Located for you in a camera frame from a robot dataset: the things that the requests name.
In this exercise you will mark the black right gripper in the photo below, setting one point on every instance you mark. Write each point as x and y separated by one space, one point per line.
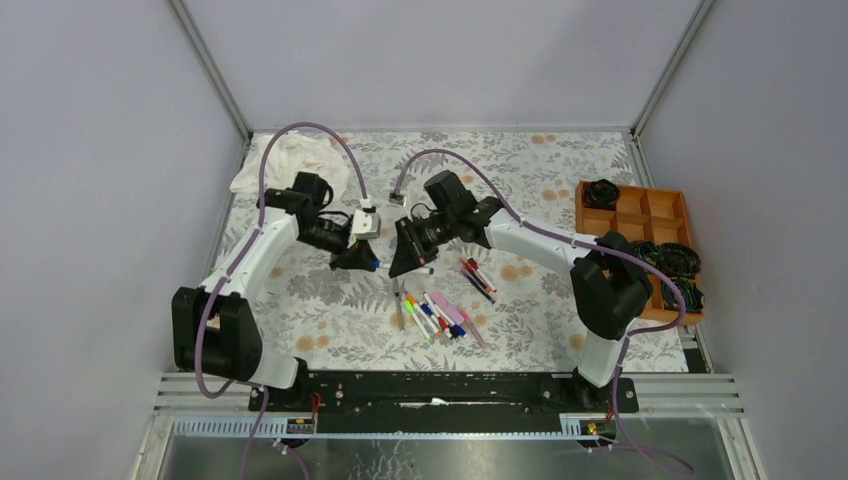
413 252

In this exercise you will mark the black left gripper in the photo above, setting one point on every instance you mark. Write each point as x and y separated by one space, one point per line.
357 257

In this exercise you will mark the orange capped marker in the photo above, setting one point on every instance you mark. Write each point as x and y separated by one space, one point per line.
426 320

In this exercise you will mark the pink highlighter pen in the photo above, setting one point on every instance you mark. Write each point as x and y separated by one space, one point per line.
450 312

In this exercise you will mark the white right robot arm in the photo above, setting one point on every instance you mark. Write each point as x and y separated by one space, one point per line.
609 284

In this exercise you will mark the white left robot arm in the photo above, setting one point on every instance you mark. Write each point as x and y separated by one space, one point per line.
214 329

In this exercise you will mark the grey pen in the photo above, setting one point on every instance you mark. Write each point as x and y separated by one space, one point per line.
398 304

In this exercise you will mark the orange thin pen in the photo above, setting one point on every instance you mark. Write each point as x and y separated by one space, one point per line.
478 278

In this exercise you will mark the dark blue pen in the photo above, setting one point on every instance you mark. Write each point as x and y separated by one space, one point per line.
477 286

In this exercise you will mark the pink thin pen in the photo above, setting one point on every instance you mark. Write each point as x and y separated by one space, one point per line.
469 325

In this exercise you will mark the green capped marker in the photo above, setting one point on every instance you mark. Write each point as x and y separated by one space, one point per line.
414 315

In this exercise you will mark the red capped marker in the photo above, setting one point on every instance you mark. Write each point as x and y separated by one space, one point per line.
437 314

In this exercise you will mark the blue capped marker lower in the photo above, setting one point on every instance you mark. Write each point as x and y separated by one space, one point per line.
457 330

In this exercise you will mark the floral table mat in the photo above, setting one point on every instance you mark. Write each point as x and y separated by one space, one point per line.
347 319

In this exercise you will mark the white crumpled cloth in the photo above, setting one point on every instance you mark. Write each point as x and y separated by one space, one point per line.
291 154

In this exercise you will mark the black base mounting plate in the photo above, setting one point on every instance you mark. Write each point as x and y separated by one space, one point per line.
386 402

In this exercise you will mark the wooden compartment tray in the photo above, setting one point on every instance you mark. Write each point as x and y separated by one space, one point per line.
648 215

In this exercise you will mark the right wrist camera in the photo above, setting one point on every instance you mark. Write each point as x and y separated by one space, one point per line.
397 198

